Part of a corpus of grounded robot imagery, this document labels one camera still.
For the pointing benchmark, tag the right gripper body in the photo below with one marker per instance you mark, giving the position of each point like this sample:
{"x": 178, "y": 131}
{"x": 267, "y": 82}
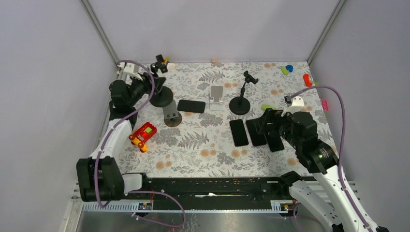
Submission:
{"x": 282, "y": 123}

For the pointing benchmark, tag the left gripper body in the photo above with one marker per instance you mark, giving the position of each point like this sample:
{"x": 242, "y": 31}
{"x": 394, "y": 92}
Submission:
{"x": 143, "y": 86}

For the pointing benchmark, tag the purple-edged black phone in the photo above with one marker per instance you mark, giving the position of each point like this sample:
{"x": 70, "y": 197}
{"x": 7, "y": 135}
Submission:
{"x": 256, "y": 138}

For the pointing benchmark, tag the black tripod stand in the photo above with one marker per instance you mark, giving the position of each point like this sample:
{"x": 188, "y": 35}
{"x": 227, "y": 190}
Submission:
{"x": 163, "y": 95}
{"x": 240, "y": 105}

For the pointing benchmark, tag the teal phone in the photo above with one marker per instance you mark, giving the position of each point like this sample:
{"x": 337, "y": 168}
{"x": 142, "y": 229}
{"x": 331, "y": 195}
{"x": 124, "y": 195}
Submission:
{"x": 274, "y": 142}

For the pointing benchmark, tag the wooden-base grey phone stand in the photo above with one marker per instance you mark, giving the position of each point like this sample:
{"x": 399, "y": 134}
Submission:
{"x": 172, "y": 117}

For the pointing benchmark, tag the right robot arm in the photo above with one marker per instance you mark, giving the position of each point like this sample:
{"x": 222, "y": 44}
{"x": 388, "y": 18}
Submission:
{"x": 344, "y": 213}

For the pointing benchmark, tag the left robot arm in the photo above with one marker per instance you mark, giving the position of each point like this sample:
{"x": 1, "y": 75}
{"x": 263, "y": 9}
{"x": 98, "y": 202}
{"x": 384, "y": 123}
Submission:
{"x": 99, "y": 176}

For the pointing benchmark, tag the white phone stand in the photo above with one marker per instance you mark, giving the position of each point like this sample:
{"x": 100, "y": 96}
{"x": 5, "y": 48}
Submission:
{"x": 216, "y": 98}

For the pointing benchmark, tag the colourful block stack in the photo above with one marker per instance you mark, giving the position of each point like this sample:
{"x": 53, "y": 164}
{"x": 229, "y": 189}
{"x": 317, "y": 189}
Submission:
{"x": 169, "y": 66}

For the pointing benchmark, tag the pink brick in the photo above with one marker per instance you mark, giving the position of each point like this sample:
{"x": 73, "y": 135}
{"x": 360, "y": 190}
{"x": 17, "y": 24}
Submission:
{"x": 325, "y": 105}

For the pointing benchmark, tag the red arch block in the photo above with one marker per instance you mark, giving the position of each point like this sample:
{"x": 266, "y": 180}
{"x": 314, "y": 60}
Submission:
{"x": 307, "y": 80}

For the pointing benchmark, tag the green cylinder block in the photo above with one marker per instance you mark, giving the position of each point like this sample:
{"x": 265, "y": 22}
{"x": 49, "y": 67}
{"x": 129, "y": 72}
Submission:
{"x": 284, "y": 70}

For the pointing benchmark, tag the red yellow toy truck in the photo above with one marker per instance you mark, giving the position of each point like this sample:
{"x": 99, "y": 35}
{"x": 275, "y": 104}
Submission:
{"x": 140, "y": 137}

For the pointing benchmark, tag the blue heart block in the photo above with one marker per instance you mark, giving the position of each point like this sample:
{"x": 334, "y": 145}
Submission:
{"x": 289, "y": 68}

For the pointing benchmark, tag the floral patterned mat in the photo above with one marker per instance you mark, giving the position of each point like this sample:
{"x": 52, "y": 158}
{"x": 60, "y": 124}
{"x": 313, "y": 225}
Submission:
{"x": 202, "y": 144}

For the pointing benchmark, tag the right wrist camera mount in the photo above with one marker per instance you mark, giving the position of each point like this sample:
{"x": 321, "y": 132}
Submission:
{"x": 295, "y": 104}

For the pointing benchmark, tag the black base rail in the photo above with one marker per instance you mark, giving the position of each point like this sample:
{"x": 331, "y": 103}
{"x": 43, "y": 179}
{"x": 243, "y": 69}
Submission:
{"x": 204, "y": 195}

